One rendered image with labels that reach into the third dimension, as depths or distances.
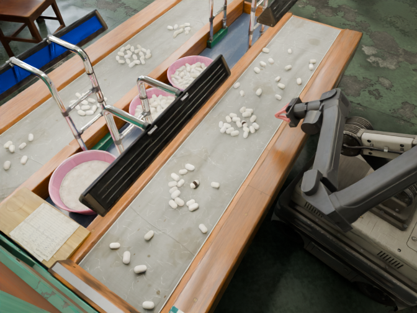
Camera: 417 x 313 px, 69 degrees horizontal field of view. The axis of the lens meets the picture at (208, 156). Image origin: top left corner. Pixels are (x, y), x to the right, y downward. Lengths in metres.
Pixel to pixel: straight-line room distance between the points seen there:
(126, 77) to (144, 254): 0.91
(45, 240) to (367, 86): 2.60
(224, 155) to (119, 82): 0.67
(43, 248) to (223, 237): 0.56
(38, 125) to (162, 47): 0.75
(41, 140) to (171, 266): 0.77
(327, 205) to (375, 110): 2.07
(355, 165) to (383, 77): 1.57
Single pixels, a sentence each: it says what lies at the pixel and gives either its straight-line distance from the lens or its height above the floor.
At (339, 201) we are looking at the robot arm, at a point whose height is 1.11.
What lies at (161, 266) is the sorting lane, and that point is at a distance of 1.02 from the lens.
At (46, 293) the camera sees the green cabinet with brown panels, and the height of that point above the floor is 1.27.
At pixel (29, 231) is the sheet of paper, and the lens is 1.16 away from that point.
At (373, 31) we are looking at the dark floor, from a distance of 3.72.
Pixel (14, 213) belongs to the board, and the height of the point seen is 0.78.
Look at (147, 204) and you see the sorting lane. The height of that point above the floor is 0.74.
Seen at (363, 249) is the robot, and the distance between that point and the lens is 1.58.
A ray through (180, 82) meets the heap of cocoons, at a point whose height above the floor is 0.74.
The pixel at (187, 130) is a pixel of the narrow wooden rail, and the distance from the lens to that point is 1.26.
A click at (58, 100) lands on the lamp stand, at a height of 1.02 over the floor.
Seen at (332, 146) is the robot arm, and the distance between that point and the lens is 0.89.
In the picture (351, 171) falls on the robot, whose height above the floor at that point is 0.48.
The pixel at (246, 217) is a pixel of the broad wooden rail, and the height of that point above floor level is 0.76.
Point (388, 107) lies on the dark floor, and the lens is 2.84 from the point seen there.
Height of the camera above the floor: 1.70
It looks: 53 degrees down
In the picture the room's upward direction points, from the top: straight up
